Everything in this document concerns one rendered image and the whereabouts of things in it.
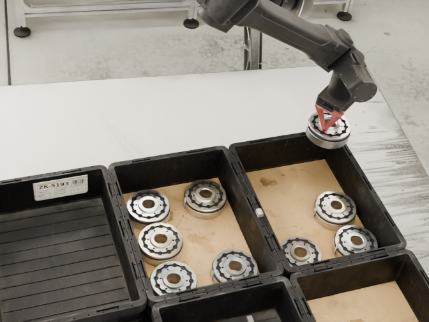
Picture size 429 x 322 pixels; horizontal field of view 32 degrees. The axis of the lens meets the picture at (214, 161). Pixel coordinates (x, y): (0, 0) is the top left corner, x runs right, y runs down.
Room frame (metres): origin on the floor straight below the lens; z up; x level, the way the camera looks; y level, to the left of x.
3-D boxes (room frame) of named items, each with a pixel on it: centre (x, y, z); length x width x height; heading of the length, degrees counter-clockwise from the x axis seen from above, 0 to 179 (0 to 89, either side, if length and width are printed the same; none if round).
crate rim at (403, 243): (1.19, -0.24, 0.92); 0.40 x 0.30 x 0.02; 24
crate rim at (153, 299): (1.07, 0.03, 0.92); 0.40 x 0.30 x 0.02; 24
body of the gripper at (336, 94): (1.32, -0.26, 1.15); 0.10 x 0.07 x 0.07; 151
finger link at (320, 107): (1.31, -0.25, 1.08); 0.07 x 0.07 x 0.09; 61
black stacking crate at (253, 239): (1.07, 0.03, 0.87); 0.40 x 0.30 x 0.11; 24
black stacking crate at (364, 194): (1.19, -0.24, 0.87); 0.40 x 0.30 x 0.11; 24
